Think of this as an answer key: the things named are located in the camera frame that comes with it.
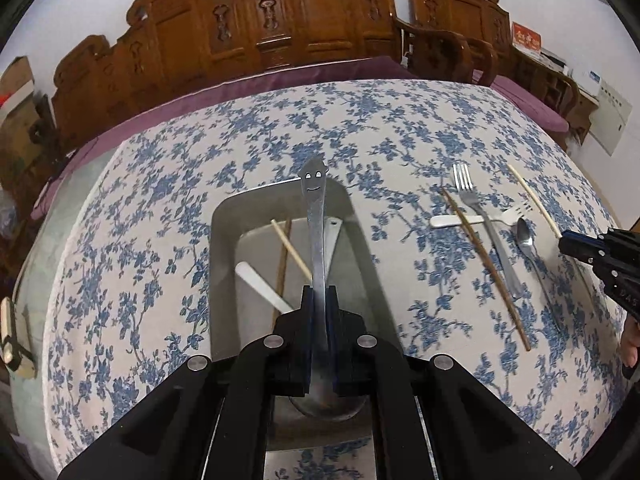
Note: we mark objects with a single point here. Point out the person's right hand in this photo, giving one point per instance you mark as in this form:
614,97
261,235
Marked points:
630,342

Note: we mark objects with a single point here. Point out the red sign card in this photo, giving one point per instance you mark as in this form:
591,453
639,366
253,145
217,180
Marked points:
525,38

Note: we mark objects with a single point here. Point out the white plastic fork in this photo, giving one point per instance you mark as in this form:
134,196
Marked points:
508,217

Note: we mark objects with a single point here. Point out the stacked cardboard boxes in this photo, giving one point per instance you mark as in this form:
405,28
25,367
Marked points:
28,137

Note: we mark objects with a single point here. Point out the carved wooden armchair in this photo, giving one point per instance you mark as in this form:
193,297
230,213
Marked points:
486,28

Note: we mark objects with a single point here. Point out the blue floral tablecloth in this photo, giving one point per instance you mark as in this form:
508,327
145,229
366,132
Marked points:
147,277

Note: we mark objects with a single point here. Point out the glass table top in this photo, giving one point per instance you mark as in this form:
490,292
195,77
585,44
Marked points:
32,302

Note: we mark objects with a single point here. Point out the metal smiley handle spoon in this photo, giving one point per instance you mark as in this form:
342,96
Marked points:
320,402

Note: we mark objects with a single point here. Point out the metal fork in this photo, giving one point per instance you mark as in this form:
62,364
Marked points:
467,192

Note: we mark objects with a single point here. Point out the carved wooden sofa bench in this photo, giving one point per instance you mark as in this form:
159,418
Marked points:
174,47

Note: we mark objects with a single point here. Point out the white router box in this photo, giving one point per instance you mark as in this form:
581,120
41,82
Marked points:
588,80

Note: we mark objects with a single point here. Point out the purple armchair cushion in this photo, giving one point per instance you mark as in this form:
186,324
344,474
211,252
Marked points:
542,111

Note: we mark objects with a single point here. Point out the white wall distribution box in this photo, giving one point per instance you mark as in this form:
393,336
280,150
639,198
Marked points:
609,120

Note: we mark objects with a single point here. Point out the light bamboo chopstick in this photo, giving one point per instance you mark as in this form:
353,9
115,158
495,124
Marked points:
292,250

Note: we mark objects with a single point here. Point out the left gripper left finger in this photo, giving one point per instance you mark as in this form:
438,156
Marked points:
208,419

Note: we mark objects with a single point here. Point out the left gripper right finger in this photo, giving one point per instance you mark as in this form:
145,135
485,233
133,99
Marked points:
432,419

